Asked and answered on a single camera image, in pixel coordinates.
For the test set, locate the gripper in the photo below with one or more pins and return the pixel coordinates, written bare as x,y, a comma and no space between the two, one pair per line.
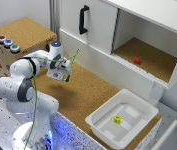
58,70

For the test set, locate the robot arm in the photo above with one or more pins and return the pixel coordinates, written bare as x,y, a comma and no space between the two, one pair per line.
21,85

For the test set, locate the yellow block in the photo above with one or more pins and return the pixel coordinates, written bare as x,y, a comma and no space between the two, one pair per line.
117,119

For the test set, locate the pink block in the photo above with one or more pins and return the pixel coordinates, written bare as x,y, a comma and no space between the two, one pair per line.
136,60

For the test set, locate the green button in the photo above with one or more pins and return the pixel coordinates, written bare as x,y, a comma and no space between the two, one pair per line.
14,47

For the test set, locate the blue button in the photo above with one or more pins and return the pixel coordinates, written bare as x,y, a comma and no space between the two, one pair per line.
8,42

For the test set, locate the white sliding door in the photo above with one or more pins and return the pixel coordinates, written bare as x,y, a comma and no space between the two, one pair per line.
98,23

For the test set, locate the red button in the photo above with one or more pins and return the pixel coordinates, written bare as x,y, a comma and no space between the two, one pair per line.
2,39

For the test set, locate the white plastic box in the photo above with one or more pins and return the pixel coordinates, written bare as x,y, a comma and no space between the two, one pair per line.
121,118

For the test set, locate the white cabinet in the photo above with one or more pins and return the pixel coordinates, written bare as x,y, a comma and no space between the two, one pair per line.
148,40

